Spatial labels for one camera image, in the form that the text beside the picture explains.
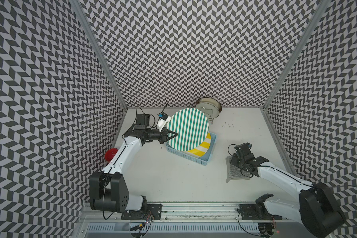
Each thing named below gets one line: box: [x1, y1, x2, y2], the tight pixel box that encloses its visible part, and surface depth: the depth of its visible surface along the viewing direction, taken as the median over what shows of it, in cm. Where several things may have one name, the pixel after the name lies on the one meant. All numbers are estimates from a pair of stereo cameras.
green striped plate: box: [167, 107, 210, 152], surface depth 78 cm
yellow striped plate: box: [185, 132, 212, 159], surface depth 95 cm
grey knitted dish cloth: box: [225, 155, 252, 184], surface depth 86 cm
